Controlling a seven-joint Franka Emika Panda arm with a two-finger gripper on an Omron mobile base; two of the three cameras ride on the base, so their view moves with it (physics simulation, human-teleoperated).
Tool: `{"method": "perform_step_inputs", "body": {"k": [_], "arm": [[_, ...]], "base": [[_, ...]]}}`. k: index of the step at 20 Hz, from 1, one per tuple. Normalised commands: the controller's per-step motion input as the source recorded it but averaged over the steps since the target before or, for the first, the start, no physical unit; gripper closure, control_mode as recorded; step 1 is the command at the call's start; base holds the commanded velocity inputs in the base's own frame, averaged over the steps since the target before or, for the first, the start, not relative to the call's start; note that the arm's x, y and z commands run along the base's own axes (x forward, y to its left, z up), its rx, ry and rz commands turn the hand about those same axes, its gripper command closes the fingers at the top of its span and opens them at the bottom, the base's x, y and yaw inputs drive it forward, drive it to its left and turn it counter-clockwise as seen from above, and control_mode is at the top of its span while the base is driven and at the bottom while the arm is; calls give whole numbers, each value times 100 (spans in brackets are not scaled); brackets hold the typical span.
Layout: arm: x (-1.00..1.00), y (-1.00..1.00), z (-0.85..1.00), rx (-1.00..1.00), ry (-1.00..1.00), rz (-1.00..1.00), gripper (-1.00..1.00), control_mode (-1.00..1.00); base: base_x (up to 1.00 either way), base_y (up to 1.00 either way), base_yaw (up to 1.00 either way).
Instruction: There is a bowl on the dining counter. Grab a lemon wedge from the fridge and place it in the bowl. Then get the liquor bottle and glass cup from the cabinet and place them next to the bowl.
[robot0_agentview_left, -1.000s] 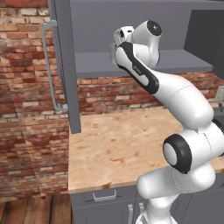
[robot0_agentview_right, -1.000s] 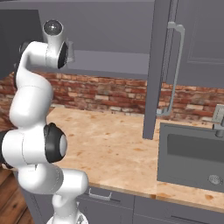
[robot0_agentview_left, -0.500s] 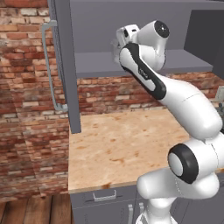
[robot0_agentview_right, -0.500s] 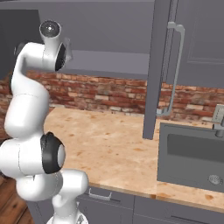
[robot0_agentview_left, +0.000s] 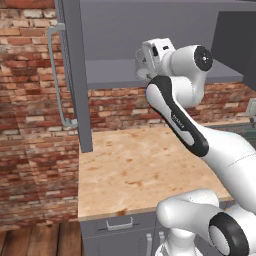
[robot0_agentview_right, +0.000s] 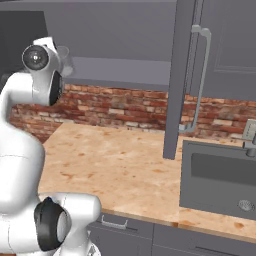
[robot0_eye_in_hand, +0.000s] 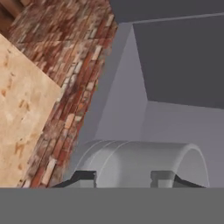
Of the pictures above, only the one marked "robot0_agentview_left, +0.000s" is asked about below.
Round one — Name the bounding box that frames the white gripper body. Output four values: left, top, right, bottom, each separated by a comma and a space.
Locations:
134, 48, 157, 82

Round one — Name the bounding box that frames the grey cabinet door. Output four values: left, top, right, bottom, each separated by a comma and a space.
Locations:
210, 10, 256, 83
54, 0, 94, 154

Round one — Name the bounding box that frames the silver tap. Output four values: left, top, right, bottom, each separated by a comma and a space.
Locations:
245, 99, 256, 129

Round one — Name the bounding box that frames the steel sink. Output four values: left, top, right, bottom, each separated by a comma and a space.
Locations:
205, 121, 256, 150

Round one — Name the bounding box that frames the grey drawer front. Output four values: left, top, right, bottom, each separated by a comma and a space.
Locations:
79, 211, 158, 240

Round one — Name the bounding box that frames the grey base cupboard door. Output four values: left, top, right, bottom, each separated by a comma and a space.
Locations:
154, 222, 173, 256
80, 227, 158, 256

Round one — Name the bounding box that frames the grey wall cabinet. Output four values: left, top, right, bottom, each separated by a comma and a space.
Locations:
79, 0, 256, 91

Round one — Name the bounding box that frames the grey cabinet door handle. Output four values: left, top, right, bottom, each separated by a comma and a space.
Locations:
47, 22, 79, 130

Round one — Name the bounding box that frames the silver drawer handle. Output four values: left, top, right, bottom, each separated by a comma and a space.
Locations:
105, 216, 135, 232

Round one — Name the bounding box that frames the silver cupboard door handle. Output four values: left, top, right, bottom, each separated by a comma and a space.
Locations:
158, 231, 166, 248
145, 232, 153, 256

